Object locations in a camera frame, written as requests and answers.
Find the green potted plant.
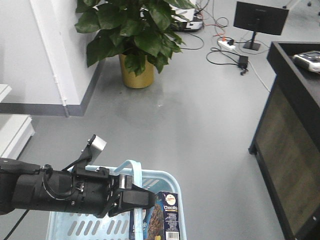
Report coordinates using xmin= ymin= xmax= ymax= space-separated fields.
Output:
xmin=74 ymin=0 xmax=195 ymax=76

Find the black power brick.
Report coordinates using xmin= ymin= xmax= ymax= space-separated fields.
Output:
xmin=237 ymin=55 xmax=249 ymax=69

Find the gold plant pot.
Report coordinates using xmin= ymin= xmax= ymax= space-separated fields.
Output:
xmin=118 ymin=53 xmax=156 ymax=89

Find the white power strip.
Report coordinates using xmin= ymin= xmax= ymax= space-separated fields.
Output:
xmin=218 ymin=40 xmax=236 ymax=50

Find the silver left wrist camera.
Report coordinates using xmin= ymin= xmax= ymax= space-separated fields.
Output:
xmin=62 ymin=134 xmax=107 ymax=171

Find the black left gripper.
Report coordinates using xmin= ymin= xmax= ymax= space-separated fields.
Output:
xmin=69 ymin=174 xmax=156 ymax=218

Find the black computer monitor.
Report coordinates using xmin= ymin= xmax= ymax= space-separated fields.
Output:
xmin=233 ymin=1 xmax=289 ymax=51

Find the dark blue cookie box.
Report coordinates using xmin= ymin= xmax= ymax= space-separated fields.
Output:
xmin=142 ymin=191 xmax=180 ymax=240

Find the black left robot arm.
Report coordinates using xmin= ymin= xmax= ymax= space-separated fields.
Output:
xmin=0 ymin=158 xmax=156 ymax=218

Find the light blue plastic basket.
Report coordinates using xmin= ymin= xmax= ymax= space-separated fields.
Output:
xmin=46 ymin=161 xmax=187 ymax=240

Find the wooden black-framed display stand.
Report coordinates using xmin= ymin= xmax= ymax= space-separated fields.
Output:
xmin=248 ymin=41 xmax=320 ymax=240

